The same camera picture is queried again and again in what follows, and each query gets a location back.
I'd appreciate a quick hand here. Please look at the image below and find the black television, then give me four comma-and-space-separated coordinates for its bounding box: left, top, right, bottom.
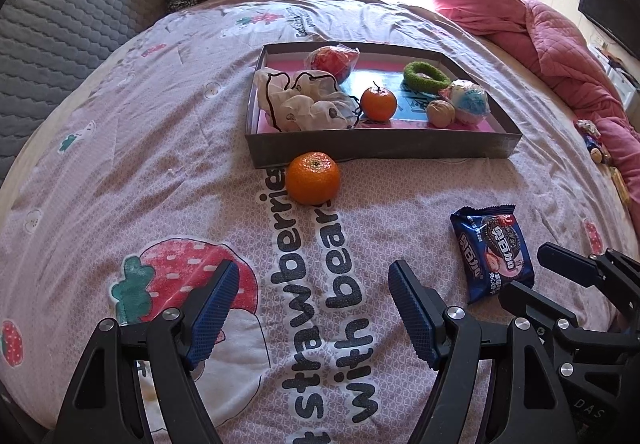
577, 0, 640, 59

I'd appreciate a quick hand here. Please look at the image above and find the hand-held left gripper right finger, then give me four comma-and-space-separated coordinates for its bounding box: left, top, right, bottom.
389, 260, 576, 444

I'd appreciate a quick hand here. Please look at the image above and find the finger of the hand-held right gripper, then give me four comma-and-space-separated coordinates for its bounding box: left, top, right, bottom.
498, 281, 583, 345
537, 242, 640, 325

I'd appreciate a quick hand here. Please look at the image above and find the white television cabinet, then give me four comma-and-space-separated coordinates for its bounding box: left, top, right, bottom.
592, 44, 640, 109

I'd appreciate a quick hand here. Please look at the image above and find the small red blue snack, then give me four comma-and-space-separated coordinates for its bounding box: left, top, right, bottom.
440, 80, 492, 126

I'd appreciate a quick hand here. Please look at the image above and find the orange with stem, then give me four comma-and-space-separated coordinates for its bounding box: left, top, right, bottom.
360, 81, 398, 123

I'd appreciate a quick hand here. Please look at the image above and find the yellow paper item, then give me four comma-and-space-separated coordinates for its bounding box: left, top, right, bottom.
610, 166, 633, 205

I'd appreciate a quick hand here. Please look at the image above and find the blue cookie packet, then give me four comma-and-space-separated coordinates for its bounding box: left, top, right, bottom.
449, 205, 536, 305

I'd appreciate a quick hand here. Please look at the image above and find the pink quilt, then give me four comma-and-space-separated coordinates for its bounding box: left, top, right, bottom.
480, 0, 640, 202

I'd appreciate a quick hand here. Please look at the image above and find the shallow grey cardboard box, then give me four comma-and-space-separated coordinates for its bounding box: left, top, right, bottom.
244, 42, 523, 169

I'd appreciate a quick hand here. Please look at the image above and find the pink pillow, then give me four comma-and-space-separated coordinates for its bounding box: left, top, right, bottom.
429, 0, 531, 37

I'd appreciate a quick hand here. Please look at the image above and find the green hair scrunchie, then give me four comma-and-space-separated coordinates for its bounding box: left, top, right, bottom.
402, 60, 452, 92

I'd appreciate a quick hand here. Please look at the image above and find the large red snack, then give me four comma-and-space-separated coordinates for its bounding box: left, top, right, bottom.
306, 45, 361, 83

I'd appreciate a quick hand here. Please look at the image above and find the strawberry printed bed sheet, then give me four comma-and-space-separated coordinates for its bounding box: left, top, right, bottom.
0, 0, 640, 444

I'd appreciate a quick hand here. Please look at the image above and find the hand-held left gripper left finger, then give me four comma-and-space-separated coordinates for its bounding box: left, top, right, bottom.
42, 260, 241, 444

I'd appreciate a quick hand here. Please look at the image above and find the small plush doll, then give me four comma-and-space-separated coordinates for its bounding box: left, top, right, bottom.
574, 119, 613, 165

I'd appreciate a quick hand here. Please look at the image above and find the orange without stem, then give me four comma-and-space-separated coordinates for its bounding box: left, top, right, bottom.
285, 151, 342, 206

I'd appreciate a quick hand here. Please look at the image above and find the walnut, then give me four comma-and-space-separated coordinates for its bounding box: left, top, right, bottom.
426, 98, 457, 129

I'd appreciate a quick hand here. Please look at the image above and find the white drawstring cloth bag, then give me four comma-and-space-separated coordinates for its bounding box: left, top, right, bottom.
252, 68, 362, 132

